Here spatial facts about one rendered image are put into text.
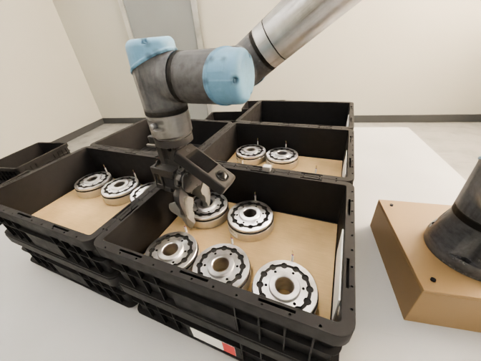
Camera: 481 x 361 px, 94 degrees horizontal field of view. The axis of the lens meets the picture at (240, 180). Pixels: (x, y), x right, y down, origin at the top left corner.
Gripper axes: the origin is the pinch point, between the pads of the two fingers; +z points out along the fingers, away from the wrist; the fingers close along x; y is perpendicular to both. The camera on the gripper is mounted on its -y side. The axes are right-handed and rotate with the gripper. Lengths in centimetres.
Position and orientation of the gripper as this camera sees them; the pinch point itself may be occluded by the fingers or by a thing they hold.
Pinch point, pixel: (200, 215)
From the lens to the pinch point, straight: 53.7
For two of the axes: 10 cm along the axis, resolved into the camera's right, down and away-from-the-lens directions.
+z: 0.8, 8.3, 5.5
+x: -4.7, 5.2, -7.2
